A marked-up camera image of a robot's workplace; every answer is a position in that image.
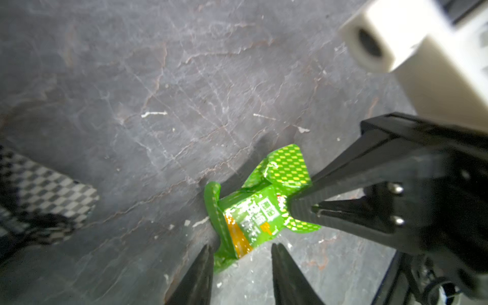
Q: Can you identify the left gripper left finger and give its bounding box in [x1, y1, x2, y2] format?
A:
[165, 244, 214, 305]

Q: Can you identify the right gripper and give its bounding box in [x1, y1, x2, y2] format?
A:
[290, 114, 487, 299]

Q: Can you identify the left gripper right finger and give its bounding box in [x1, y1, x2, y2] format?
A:
[271, 243, 324, 305]

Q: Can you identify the green cookie pack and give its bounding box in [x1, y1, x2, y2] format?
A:
[204, 144, 320, 273]

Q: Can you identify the black cookie pack right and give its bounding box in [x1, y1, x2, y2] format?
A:
[1, 146, 99, 257]

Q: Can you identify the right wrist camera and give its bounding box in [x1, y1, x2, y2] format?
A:
[339, 1, 487, 132]

